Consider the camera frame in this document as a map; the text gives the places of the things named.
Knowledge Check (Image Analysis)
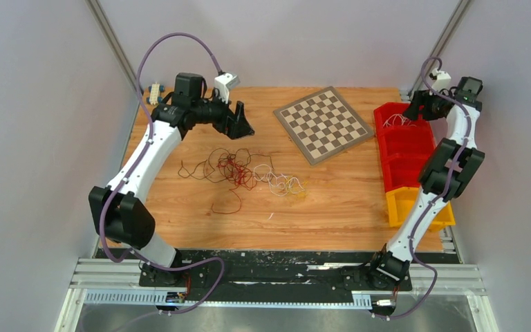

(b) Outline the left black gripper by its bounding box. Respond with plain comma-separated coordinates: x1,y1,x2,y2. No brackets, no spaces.
192,88,254,140

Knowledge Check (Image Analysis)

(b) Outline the white toy block car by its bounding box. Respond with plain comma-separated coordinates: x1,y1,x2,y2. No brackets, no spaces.
147,83,165,105

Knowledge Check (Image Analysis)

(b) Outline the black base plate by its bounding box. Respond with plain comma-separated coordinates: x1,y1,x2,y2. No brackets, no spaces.
93,248,461,304

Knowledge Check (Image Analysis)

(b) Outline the yellow bin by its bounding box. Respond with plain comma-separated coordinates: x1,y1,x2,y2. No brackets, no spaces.
386,187,456,232

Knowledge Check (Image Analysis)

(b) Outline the checkered chessboard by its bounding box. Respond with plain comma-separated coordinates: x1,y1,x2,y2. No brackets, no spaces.
273,86,374,166

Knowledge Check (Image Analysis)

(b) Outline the yellow cable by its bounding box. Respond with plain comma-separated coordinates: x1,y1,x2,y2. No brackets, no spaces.
281,176,308,199

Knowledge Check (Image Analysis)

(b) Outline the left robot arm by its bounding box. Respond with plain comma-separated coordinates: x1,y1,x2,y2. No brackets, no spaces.
88,72,254,286

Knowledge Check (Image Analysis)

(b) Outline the brown cable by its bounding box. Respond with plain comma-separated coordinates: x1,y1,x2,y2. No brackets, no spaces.
177,147,276,216

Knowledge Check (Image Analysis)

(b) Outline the red bin far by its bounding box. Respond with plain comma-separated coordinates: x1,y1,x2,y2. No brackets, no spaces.
373,102,430,134

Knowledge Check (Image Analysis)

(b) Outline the red bin middle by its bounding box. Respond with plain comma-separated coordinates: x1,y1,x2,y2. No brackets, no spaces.
378,125,435,158

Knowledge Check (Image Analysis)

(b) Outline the red cable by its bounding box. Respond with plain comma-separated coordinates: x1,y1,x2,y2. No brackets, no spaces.
217,153,259,191

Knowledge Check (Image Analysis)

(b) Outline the red bin near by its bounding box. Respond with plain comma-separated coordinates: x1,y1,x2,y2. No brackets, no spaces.
380,154,430,192

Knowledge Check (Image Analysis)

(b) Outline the white cable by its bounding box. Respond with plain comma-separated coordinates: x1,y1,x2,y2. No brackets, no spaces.
252,164,299,198
383,113,418,129

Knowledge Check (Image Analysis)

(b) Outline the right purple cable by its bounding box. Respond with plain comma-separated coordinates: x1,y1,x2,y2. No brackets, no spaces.
373,56,472,320

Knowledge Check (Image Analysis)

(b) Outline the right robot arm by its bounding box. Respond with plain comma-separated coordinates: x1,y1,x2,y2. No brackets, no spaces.
364,76,485,290

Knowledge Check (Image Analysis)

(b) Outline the red bin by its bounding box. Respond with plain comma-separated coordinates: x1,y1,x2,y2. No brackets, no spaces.
380,154,430,192
378,125,435,158
373,102,430,134

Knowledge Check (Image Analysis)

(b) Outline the aluminium frame rail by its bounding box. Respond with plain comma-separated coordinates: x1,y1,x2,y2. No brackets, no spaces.
56,252,498,331

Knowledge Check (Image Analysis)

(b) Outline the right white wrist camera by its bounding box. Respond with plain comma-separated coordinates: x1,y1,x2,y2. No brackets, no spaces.
429,68,451,93

